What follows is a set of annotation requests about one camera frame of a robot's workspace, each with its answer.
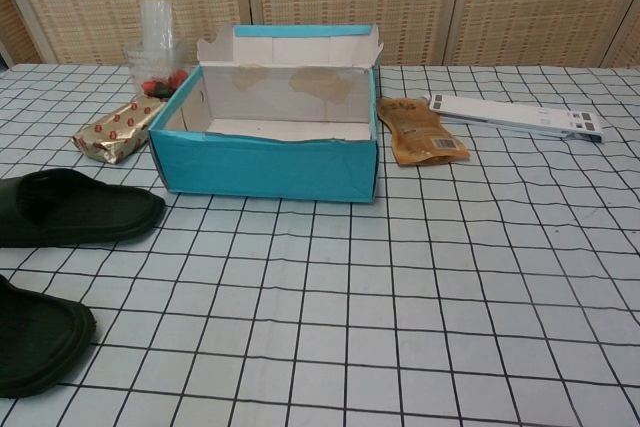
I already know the black slipper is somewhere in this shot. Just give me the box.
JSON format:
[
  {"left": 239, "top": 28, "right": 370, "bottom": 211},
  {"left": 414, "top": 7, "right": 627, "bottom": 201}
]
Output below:
[
  {"left": 0, "top": 170, "right": 167, "bottom": 249},
  {"left": 0, "top": 274, "right": 98, "bottom": 398}
]

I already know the blue cardboard shoe box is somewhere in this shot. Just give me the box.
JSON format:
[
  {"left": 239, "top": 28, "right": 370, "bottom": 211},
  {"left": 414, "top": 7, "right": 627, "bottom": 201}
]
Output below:
[{"left": 147, "top": 23, "right": 384, "bottom": 204}]

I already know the light blue checkered tablecloth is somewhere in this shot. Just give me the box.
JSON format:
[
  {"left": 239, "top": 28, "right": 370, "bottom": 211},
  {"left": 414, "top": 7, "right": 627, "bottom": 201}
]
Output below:
[{"left": 0, "top": 63, "right": 640, "bottom": 427}]

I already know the brown spout pouch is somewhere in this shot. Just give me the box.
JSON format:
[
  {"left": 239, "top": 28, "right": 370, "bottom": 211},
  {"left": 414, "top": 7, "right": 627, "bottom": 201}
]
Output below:
[{"left": 375, "top": 97, "right": 472, "bottom": 167}]

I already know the white folding stand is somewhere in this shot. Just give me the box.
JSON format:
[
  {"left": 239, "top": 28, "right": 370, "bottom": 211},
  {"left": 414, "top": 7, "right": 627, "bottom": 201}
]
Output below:
[{"left": 429, "top": 92, "right": 608, "bottom": 146}]

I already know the gold foil packet red print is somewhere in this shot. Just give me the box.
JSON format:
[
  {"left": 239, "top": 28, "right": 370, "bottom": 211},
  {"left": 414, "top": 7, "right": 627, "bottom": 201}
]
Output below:
[{"left": 72, "top": 99, "right": 169, "bottom": 165}]

